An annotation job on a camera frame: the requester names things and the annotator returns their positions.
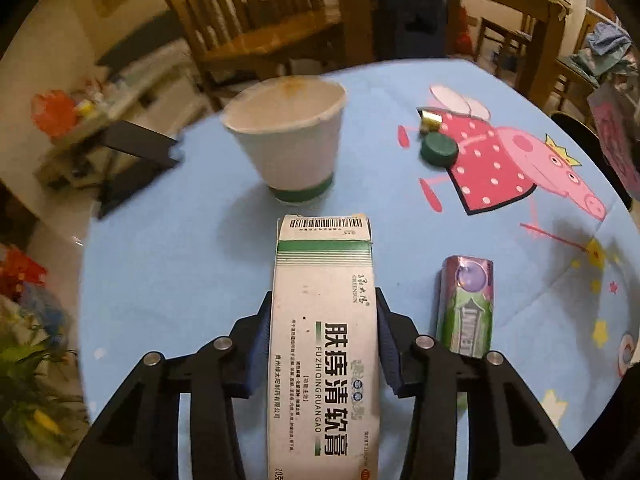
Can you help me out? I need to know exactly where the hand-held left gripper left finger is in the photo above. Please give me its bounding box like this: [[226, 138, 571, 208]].
[[62, 292, 273, 480]]

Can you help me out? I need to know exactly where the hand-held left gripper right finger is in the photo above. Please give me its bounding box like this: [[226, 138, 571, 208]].
[[375, 287, 586, 480]]

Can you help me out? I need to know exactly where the white green ointment box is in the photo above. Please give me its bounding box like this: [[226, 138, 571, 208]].
[[267, 214, 383, 480]]

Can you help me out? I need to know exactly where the green purple gum pack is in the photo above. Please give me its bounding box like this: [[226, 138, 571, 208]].
[[435, 255, 496, 361]]

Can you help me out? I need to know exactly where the blue cartoon tablecloth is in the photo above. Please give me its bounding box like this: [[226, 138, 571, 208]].
[[80, 59, 640, 480]]

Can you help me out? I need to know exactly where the white paper cup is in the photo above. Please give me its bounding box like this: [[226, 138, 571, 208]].
[[220, 76, 347, 206]]

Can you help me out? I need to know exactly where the green bottle cap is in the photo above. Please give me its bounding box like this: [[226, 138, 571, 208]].
[[420, 131, 458, 167]]

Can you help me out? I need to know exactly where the gold foil piece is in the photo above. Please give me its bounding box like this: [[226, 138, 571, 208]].
[[419, 107, 443, 133]]

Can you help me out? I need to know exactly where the white coffee table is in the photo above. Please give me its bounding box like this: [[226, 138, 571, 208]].
[[37, 42, 211, 191]]

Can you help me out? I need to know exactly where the orange plastic bag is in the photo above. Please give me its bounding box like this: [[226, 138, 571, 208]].
[[31, 90, 81, 138]]

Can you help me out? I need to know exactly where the wooden chair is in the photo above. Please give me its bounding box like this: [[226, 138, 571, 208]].
[[550, 10, 640, 116], [150, 0, 346, 111], [475, 12, 533, 78]]

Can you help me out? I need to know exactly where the red bag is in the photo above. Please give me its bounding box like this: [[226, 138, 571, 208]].
[[457, 7, 473, 51]]

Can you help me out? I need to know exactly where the wooden dining table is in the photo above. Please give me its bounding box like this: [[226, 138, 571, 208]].
[[335, 0, 573, 106]]

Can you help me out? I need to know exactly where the blue clothes pile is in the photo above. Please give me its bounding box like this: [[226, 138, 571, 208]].
[[570, 22, 640, 81]]

